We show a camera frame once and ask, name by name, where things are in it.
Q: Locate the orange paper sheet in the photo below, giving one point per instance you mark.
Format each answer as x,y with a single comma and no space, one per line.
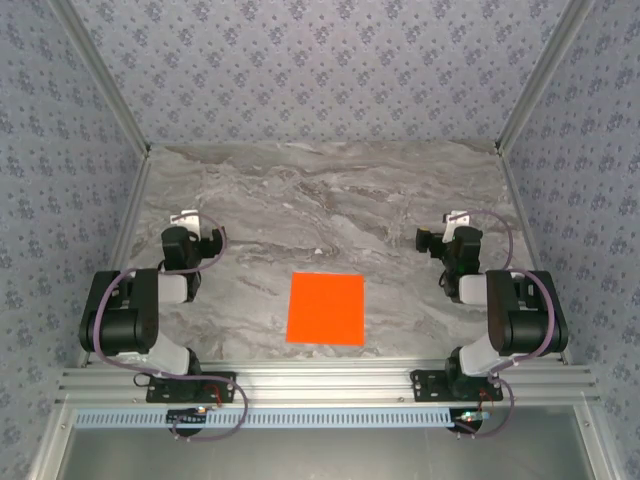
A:
325,310

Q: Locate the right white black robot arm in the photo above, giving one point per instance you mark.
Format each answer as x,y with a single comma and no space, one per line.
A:
525,325

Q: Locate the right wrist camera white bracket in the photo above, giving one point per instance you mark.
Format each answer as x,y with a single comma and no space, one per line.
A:
457,218

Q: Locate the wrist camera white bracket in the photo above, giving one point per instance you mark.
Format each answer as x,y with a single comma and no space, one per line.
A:
187,217
457,218

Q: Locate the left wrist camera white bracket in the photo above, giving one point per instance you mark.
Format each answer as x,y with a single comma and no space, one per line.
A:
187,217

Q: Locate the aluminium side rail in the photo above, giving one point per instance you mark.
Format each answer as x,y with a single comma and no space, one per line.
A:
127,225
527,225

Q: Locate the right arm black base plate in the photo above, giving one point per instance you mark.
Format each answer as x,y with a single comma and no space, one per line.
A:
422,385

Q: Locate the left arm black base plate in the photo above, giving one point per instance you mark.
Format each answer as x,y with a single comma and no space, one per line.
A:
155,392

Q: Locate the small black circuit board bracket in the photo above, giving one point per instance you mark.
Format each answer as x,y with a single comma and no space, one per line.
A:
185,417
467,416

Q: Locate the aluminium mounting rail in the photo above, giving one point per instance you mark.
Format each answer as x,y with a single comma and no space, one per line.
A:
325,382

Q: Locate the aluminium corner post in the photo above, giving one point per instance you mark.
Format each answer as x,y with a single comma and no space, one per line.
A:
545,75
100,75

